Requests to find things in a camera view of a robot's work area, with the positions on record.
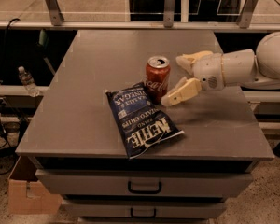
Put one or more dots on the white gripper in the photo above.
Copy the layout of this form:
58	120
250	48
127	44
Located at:
207	72

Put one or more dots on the red coke can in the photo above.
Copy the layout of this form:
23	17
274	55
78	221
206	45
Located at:
157	77

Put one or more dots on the blue kettle chip bag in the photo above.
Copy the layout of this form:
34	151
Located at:
141	124

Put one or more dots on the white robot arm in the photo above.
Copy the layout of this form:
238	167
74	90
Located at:
254	69

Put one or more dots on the grey drawer cabinet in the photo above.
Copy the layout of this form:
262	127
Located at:
75	145

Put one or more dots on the clear plastic water bottle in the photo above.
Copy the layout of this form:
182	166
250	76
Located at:
28	82

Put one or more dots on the cardboard box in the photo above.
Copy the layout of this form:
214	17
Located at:
26	194

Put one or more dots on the middle metal bracket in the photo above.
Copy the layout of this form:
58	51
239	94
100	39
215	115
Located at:
168	13

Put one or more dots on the metal bracket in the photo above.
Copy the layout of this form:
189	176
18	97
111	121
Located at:
168	13
55	14
246	14

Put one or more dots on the right metal bracket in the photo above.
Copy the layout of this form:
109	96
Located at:
246	14

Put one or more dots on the upper drawer black handle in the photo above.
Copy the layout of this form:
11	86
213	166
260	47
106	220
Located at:
144	189

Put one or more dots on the drawer black handle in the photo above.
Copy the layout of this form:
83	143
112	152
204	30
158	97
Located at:
144	189
143	213

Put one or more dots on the left metal bracket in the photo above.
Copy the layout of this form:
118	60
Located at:
55	14

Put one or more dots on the lower drawer black handle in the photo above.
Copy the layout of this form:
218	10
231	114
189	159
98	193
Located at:
143	213

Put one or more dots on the green handled tool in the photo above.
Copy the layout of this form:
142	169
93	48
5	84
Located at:
42	45

